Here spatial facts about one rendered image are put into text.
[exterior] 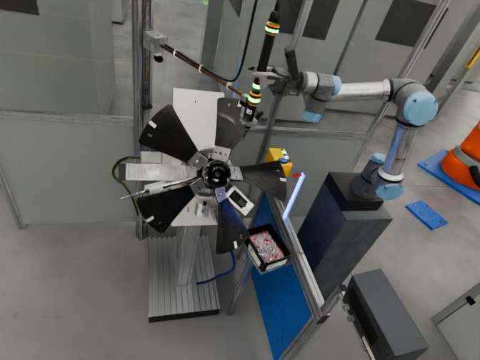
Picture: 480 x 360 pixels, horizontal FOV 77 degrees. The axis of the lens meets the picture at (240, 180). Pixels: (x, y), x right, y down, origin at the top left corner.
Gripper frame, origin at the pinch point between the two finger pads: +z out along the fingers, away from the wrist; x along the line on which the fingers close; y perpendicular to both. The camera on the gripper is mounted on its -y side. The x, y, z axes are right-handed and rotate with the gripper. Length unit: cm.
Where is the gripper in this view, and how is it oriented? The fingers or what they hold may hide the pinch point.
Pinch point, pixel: (253, 70)
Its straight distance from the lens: 114.5
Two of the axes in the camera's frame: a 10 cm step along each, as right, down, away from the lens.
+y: -2.1, 7.4, 6.4
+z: -9.6, -0.1, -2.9
